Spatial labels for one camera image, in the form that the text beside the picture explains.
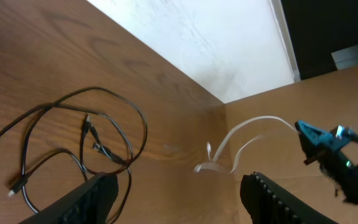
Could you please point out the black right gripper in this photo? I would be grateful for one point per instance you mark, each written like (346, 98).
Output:
(321, 146)

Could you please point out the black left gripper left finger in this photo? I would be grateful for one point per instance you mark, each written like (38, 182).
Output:
(90, 203)

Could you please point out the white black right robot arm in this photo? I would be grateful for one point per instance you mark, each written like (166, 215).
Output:
(325, 147)

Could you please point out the wooden right side panel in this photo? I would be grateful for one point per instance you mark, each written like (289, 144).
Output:
(295, 151)

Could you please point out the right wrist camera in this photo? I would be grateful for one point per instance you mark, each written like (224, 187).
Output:
(342, 132)

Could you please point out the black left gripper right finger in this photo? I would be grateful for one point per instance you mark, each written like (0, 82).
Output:
(268, 202)

